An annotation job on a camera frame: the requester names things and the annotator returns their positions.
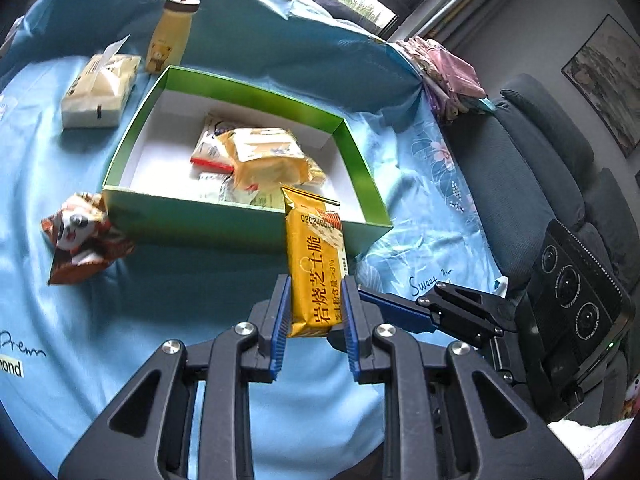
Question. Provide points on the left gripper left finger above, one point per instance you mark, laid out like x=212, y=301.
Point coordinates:
x=145, y=431

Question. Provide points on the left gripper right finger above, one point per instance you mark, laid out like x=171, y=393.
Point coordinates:
x=448, y=414

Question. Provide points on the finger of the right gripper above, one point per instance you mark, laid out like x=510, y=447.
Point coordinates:
x=475, y=299
x=399, y=311

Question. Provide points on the yellow cheese crisp pack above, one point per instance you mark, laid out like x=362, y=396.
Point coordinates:
x=317, y=261

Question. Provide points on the orange bread snack pack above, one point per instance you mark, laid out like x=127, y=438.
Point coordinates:
x=269, y=158

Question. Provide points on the white blue red snack pack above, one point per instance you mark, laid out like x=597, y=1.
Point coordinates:
x=210, y=151

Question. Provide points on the blue floral table cloth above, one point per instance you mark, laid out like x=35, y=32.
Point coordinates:
x=79, y=344

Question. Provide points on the brown panda snack bag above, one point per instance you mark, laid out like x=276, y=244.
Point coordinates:
x=85, y=241

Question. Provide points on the pink folded cloth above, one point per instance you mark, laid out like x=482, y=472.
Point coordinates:
x=451, y=84

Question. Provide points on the small pale snack pack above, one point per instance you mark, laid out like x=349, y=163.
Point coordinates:
x=219, y=188

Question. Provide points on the green white cardboard box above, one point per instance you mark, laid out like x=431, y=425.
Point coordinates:
x=150, y=187

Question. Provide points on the framed landscape painting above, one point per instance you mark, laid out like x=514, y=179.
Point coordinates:
x=605, y=70

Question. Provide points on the white tissue pack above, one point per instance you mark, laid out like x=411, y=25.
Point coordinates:
x=99, y=94

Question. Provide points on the yellow drink bottle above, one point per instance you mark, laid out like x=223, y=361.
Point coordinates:
x=171, y=35

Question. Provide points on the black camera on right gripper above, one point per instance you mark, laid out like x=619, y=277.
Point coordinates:
x=572, y=312

